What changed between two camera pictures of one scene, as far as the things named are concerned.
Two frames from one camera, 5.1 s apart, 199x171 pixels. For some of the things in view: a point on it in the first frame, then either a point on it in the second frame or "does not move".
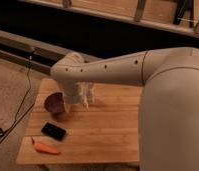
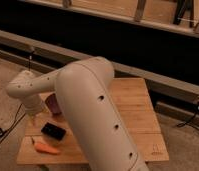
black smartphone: x=53 y=131 does not move
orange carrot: x=46 y=148 does not move
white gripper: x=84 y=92 -> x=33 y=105
